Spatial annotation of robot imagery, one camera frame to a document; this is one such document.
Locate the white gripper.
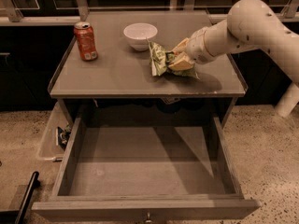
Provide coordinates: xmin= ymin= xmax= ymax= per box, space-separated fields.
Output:
xmin=167 ymin=27 xmax=216 ymax=71

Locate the green jalapeno chip bag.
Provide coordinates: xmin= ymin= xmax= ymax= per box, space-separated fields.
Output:
xmin=148 ymin=41 xmax=198 ymax=78

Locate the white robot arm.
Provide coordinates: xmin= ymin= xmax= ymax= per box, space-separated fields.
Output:
xmin=174 ymin=0 xmax=299 ymax=117

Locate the grey cabinet counter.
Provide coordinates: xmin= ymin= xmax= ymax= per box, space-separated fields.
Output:
xmin=49 ymin=10 xmax=247 ymax=105

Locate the open grey top drawer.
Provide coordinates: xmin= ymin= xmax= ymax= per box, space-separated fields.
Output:
xmin=33 ymin=105 xmax=260 ymax=222

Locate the white ceramic bowl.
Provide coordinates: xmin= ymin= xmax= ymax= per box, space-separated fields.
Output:
xmin=123 ymin=23 xmax=158 ymax=51

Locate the orange soda can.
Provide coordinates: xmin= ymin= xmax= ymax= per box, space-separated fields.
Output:
xmin=74 ymin=21 xmax=98 ymax=61

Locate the dark item in bin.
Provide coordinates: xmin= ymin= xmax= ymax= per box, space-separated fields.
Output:
xmin=56 ymin=125 xmax=71 ymax=148

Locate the clear plastic storage bin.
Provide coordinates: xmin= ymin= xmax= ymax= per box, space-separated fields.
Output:
xmin=36 ymin=103 xmax=71 ymax=162

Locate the black bar lower left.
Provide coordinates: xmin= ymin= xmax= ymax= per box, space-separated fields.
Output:
xmin=0 ymin=171 xmax=41 ymax=224

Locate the metal drawer handle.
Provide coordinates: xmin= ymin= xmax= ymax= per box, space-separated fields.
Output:
xmin=144 ymin=212 xmax=152 ymax=224

